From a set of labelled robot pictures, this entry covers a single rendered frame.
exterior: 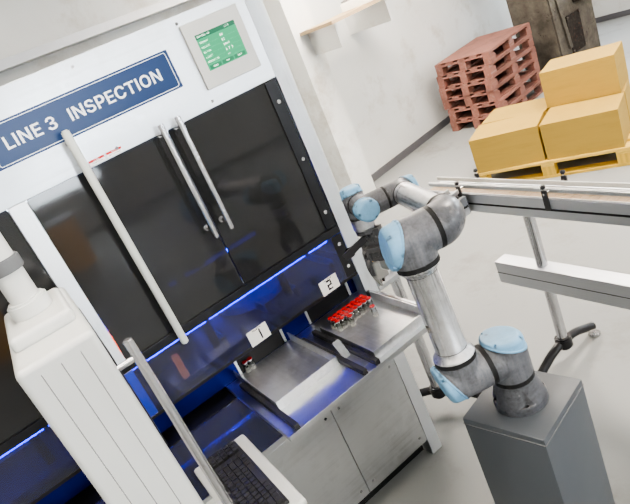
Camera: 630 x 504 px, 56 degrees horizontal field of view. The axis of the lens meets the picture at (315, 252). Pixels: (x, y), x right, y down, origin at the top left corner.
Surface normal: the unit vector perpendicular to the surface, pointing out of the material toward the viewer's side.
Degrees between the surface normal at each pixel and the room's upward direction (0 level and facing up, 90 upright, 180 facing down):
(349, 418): 90
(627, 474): 0
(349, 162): 90
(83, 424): 90
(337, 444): 90
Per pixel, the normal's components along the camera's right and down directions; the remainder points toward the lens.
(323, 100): 0.67, 0.03
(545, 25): -0.70, 0.55
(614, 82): -0.51, 0.52
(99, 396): 0.50, 0.14
